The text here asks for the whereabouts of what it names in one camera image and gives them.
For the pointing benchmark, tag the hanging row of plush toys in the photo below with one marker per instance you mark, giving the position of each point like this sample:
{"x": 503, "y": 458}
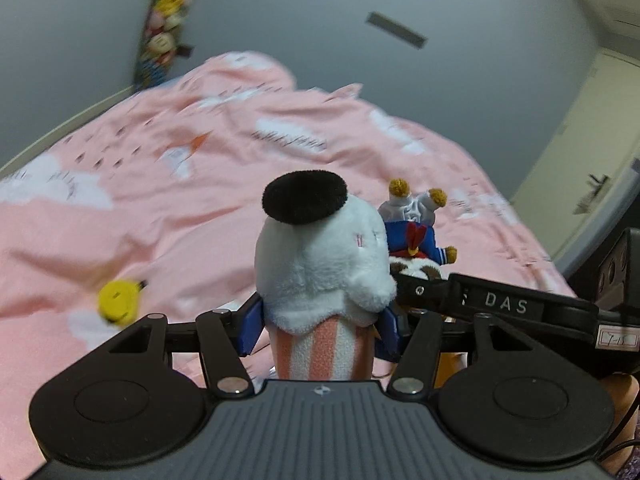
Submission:
{"x": 165, "y": 5}

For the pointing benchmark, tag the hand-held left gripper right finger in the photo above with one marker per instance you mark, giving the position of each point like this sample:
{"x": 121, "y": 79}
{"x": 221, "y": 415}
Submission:
{"x": 389, "y": 335}

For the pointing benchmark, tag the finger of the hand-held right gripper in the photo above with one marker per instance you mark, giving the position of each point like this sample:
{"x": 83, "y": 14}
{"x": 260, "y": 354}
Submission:
{"x": 425, "y": 291}

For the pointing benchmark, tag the cream door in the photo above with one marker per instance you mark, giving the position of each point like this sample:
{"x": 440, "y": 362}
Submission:
{"x": 575, "y": 135}

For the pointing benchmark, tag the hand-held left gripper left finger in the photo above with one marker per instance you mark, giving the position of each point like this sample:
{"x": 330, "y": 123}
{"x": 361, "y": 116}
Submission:
{"x": 250, "y": 327}

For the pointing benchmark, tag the dark rectangular vent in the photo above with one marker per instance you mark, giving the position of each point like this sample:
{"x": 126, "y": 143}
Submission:
{"x": 396, "y": 30}

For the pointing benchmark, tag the yellow tape measure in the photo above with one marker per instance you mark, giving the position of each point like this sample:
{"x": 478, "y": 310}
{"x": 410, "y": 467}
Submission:
{"x": 117, "y": 301}

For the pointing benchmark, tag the pink cloud print blanket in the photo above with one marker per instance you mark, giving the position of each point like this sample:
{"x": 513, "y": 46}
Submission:
{"x": 200, "y": 210}

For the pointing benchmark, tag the sailor suit plush toy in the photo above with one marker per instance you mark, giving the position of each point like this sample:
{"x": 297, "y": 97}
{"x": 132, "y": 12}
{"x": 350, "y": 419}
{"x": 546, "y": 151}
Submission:
{"x": 412, "y": 240}

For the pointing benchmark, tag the white plush toy black hat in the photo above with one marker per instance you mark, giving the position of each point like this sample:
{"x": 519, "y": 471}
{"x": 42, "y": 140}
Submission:
{"x": 315, "y": 260}

